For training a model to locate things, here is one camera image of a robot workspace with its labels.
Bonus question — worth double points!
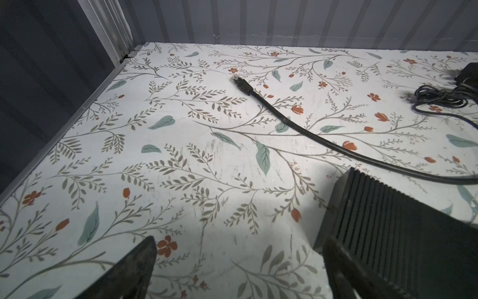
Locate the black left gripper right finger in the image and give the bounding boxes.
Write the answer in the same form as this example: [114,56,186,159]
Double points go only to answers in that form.
[322,237,413,299]

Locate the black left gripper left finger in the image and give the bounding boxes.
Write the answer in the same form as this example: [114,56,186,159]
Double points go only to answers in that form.
[77,236,157,299]

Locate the black ribbed network switch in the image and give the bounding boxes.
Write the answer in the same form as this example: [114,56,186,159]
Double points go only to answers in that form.
[314,169,478,299]

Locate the black ethernet cable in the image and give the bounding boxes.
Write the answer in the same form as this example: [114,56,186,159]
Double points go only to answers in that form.
[230,74,478,186]

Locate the black power adapter with cord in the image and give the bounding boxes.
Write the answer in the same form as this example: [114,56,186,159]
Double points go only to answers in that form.
[412,62,478,129]

